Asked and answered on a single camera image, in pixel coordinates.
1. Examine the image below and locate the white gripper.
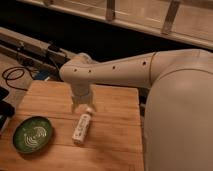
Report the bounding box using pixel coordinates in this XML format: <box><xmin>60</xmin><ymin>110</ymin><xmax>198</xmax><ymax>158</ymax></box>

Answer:
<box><xmin>71</xmin><ymin>84</ymin><xmax>97</xmax><ymax>113</ymax></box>

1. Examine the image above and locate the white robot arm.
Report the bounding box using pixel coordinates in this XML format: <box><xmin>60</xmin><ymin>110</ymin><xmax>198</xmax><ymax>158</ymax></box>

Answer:
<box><xmin>60</xmin><ymin>49</ymin><xmax>213</xmax><ymax>171</ymax></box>

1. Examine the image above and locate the green ceramic bowl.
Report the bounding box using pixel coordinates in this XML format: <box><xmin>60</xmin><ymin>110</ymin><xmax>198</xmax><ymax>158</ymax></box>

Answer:
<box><xmin>13</xmin><ymin>116</ymin><xmax>53</xmax><ymax>154</ymax></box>

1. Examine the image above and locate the black object at left edge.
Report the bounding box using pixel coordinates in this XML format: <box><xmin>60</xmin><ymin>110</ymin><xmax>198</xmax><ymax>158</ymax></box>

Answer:
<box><xmin>0</xmin><ymin>86</ymin><xmax>15</xmax><ymax>131</ymax></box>

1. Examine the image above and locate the black coiled cable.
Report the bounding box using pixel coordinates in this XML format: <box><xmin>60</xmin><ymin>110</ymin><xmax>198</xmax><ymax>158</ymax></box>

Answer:
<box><xmin>1</xmin><ymin>66</ymin><xmax>36</xmax><ymax>91</ymax></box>

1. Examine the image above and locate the grey metal rail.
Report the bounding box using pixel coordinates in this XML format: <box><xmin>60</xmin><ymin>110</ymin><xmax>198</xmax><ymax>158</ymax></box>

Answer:
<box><xmin>0</xmin><ymin>27</ymin><xmax>75</xmax><ymax>71</ymax></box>

